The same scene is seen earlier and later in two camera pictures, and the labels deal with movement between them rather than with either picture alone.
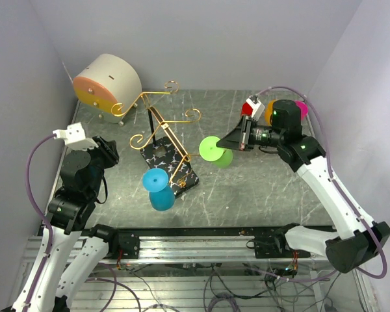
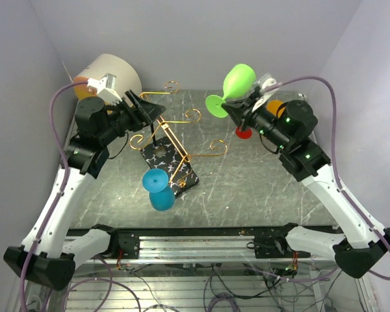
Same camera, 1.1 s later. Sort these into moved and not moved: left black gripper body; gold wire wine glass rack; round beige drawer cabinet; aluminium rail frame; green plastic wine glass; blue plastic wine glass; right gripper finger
Moved: left black gripper body; green plastic wine glass; right gripper finger
Not moved: blue plastic wine glass; gold wire wine glass rack; round beige drawer cabinet; aluminium rail frame
